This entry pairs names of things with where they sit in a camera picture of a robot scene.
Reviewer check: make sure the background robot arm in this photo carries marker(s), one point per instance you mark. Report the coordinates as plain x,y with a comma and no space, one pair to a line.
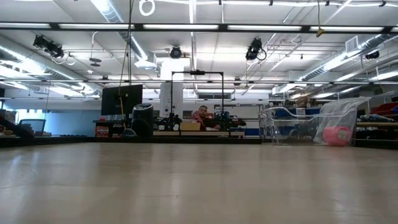
230,121
169,122

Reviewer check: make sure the pink bandage roll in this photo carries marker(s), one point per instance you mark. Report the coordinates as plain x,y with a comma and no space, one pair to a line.
334,137

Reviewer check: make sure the person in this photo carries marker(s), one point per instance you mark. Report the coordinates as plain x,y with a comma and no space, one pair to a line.
202,113

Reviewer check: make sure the cardboard box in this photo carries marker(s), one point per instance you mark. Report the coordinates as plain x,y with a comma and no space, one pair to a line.
190,125

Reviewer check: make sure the black monitor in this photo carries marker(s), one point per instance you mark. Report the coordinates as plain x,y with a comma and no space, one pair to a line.
121,99

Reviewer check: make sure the black ceiling-mounted device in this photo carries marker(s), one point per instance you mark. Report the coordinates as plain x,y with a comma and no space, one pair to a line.
49,46
253,51

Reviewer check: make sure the clear plastic bin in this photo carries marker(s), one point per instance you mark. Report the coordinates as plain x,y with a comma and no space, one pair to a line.
280,124

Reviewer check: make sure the red storage boxes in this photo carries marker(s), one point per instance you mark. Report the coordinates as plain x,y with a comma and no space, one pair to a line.
101,131

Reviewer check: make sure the blue storage bins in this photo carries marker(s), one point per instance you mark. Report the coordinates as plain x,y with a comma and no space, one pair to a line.
308,112

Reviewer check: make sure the wooden workbench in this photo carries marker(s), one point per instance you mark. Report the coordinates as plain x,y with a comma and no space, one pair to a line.
376,124

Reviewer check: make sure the red storage bin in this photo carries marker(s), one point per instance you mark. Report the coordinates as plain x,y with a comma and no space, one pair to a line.
385,109

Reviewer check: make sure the black aluminium table frame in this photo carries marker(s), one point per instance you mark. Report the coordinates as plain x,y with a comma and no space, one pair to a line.
186,141

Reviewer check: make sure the black background frame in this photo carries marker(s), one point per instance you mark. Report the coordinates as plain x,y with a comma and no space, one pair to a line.
197,72

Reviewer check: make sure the black overhead camera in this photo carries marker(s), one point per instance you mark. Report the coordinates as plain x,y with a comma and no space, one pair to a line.
175,52

